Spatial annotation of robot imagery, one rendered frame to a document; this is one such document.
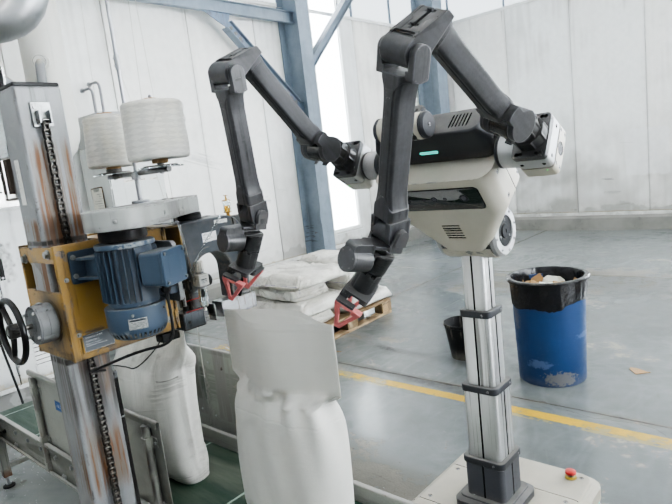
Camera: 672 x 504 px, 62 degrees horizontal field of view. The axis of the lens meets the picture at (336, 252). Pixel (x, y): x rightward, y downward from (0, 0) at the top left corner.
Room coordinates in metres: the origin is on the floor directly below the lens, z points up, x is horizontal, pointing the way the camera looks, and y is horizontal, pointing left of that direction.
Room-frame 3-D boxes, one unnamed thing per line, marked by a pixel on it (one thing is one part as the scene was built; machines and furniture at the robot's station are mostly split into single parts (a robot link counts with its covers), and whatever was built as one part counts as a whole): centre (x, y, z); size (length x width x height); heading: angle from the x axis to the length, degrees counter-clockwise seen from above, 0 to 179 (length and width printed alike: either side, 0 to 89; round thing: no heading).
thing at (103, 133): (1.73, 0.64, 1.61); 0.15 x 0.14 x 0.17; 48
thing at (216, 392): (2.40, 0.64, 0.54); 1.05 x 0.02 x 0.41; 48
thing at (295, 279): (4.68, 0.26, 0.56); 0.66 x 0.42 x 0.15; 138
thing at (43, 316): (1.47, 0.81, 1.14); 0.11 x 0.06 x 0.11; 48
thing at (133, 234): (1.44, 0.54, 1.35); 0.12 x 0.12 x 0.04
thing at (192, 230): (1.90, 0.49, 1.21); 0.30 x 0.25 x 0.30; 48
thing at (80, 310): (1.62, 0.70, 1.18); 0.34 x 0.25 x 0.31; 138
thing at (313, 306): (4.68, 0.27, 0.32); 0.66 x 0.43 x 0.15; 140
